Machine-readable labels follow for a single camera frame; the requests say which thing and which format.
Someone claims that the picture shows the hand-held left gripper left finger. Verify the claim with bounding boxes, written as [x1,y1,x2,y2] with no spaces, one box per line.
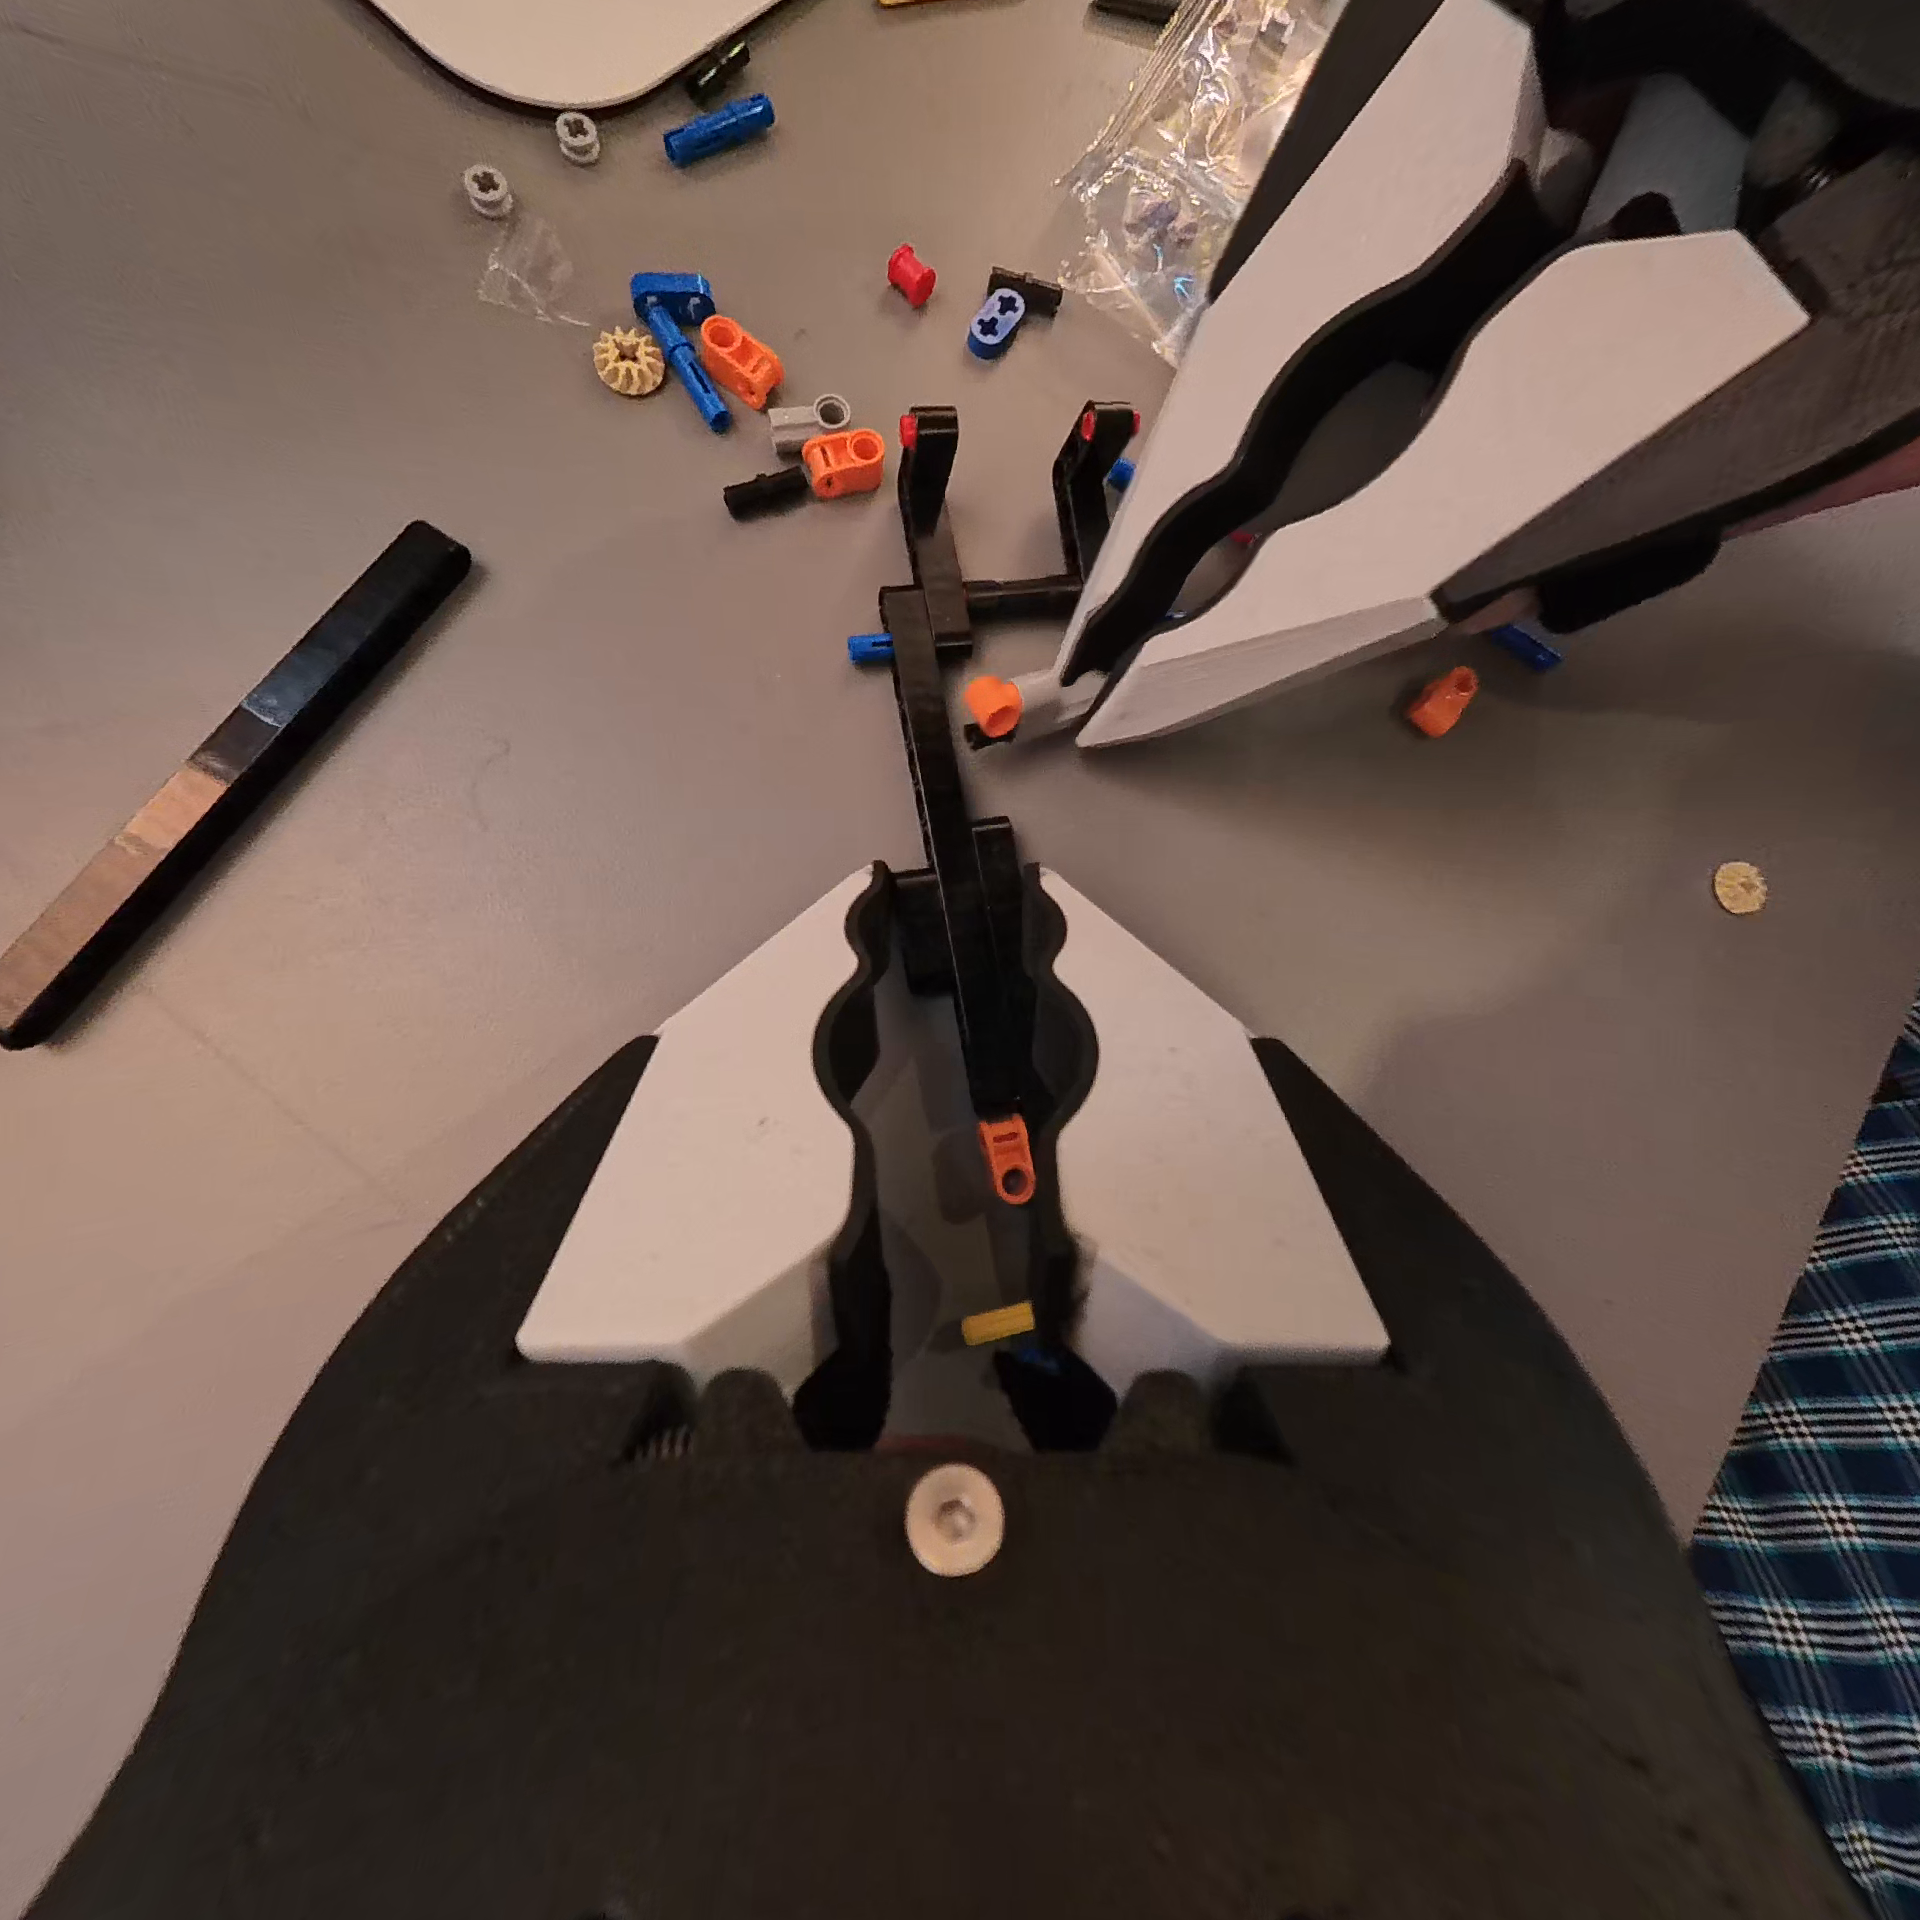
[515,862,903,1452]

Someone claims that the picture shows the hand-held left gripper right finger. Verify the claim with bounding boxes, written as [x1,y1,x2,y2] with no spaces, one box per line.
[998,862,1392,1452]

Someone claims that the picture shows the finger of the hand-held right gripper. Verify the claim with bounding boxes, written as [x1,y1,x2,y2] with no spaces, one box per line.
[1054,0,1551,687]
[1074,228,1816,752]

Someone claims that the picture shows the grey orange lego connector assembly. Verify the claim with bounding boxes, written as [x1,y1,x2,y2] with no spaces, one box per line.
[960,667,1082,749]

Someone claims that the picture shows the black lego beam assembly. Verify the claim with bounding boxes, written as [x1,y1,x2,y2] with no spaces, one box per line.
[848,403,1144,1379]

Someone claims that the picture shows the long blue lego pin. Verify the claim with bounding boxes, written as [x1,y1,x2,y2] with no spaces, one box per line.
[663,92,779,169]

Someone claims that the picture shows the blue T-shaped lego piece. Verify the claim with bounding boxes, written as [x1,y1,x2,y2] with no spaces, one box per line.
[632,270,742,436]

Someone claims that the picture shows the small clear plastic bag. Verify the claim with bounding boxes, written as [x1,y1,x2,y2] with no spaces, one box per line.
[1056,0,1354,361]

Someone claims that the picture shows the blue connector with black pin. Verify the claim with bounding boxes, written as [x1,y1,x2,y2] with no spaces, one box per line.
[968,265,1065,364]

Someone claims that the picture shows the orange connector with black pin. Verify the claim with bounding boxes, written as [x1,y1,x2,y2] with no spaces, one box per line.
[723,430,890,521]

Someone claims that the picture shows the black flat bar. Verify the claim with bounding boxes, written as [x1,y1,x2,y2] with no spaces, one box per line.
[0,519,476,1051]

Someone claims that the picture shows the clear plastic scrap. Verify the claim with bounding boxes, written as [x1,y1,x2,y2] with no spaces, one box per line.
[480,217,598,326]

